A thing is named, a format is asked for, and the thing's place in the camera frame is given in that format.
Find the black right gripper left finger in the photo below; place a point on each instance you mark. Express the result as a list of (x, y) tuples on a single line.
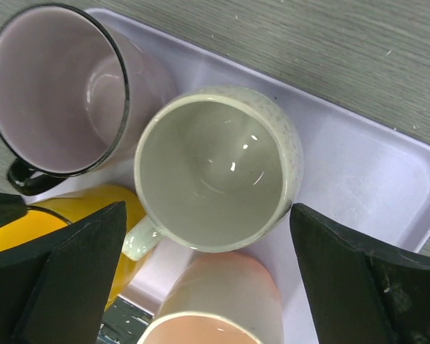
[(54, 289)]

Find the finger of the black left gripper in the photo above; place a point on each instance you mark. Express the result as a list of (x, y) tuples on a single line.
[(12, 207)]

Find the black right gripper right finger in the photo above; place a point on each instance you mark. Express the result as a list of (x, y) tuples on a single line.
[(360, 289)]

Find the yellow mug black handle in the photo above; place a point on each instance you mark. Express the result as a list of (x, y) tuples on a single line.
[(45, 217)]

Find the purple mug black handle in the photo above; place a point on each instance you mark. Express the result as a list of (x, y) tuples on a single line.
[(75, 95)]

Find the cream speckled mug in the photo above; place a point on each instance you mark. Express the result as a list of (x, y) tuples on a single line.
[(215, 170)]

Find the pink mug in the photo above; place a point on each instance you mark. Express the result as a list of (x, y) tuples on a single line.
[(220, 298)]

